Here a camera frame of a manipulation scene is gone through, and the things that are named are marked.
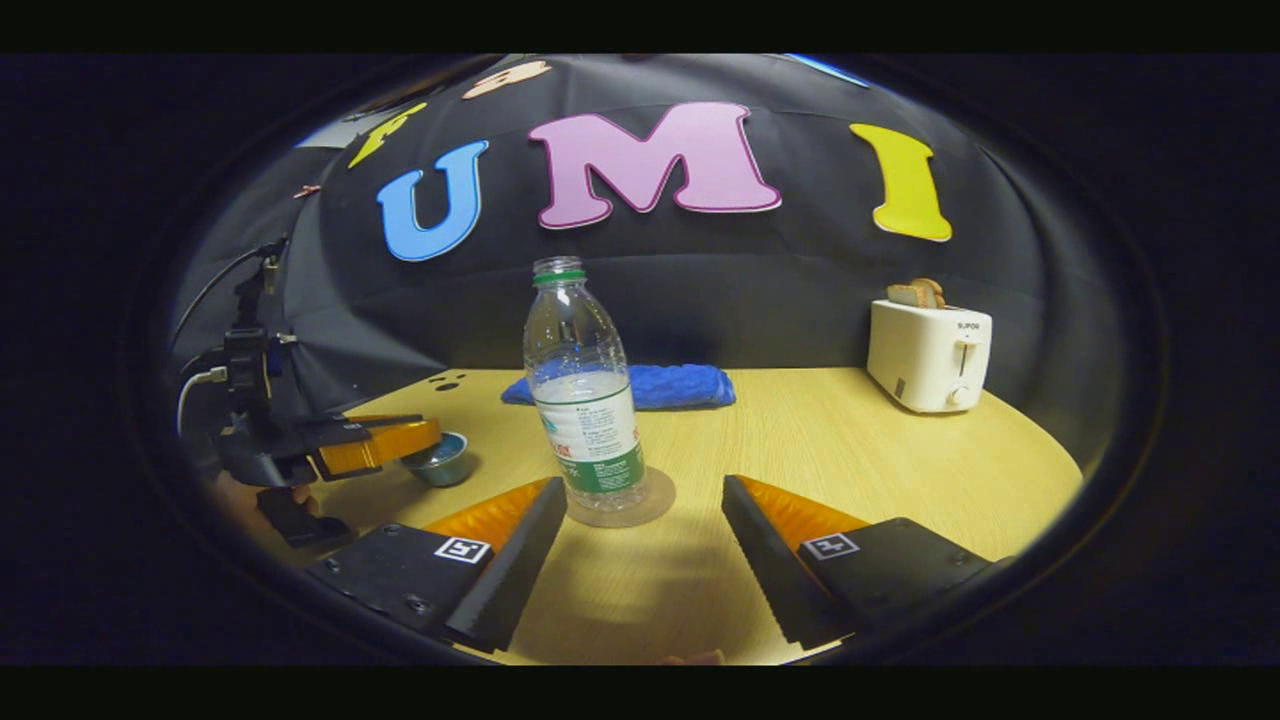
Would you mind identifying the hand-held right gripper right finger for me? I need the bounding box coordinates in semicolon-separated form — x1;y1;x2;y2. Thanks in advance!
722;474;1019;651

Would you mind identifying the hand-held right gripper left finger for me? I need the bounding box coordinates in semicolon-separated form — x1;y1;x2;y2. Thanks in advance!
303;476;569;653

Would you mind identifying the brown round coaster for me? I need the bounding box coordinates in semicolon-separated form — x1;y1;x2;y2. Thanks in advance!
564;465;677;530

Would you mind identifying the clear plastic water bottle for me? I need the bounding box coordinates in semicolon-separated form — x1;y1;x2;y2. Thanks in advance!
523;256;649;512

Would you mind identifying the blue towel cloth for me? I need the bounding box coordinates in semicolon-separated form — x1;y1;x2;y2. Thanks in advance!
500;363;737;412

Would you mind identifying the white toaster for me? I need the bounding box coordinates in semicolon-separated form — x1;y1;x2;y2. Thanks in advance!
866;298;994;415

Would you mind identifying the black backdrop cloth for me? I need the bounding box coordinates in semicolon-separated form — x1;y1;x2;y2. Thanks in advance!
170;55;1131;471

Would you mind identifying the white cable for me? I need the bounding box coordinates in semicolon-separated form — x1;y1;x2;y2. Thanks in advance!
176;366;231;438

